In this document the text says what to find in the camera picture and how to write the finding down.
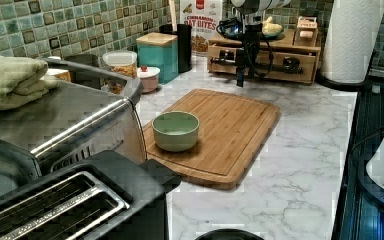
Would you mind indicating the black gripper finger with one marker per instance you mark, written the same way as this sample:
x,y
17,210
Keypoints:
x,y
240,62
253,72

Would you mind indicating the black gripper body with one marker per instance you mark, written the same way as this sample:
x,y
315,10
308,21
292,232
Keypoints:
x,y
243,28

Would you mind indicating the wooden drawer box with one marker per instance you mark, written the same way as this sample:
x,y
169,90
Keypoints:
x,y
281,47

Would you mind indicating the black drawer handle bar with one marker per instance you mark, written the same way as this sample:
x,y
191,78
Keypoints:
x,y
289,65

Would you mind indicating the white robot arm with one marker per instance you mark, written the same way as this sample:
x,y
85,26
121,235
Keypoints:
x,y
255,8

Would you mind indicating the blue plate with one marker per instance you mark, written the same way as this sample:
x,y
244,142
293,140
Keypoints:
x,y
276,36

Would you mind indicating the toy fruit pile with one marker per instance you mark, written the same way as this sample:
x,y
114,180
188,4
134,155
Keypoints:
x,y
271,28

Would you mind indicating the cinnamon oat bites box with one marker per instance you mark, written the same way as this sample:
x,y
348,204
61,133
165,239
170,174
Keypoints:
x,y
203,16

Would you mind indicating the small wooden block holder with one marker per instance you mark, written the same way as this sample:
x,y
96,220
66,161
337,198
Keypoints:
x,y
306,31

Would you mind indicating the black utensil holder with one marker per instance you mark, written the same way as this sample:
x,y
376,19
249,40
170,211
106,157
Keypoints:
x,y
184,35

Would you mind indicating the black paper towel base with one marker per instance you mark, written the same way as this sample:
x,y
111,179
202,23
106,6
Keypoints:
x,y
346,87

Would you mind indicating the bamboo cutting board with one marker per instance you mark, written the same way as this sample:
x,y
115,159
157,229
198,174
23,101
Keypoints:
x,y
232,131

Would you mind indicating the teal canister with wooden lid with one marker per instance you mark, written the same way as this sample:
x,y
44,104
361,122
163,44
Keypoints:
x,y
159,50

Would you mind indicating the green ceramic bowl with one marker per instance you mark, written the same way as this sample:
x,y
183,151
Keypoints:
x,y
175,131

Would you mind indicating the white paper towel roll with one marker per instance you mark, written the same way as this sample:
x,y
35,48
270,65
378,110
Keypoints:
x,y
351,36

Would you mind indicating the clear jar with snacks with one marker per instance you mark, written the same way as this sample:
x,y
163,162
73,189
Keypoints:
x,y
123,62

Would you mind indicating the stainless steel toaster oven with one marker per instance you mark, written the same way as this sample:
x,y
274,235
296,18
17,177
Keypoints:
x,y
69,123

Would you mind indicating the black round object bottom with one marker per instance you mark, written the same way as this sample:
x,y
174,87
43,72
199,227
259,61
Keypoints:
x,y
228,234

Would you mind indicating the black slot toaster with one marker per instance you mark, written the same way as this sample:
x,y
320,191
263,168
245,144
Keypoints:
x,y
103,197

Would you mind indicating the folded green towel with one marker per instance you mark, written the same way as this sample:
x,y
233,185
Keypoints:
x,y
23,80

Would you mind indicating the wooden utensil handle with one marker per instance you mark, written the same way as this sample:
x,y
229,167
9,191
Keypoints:
x,y
173,15

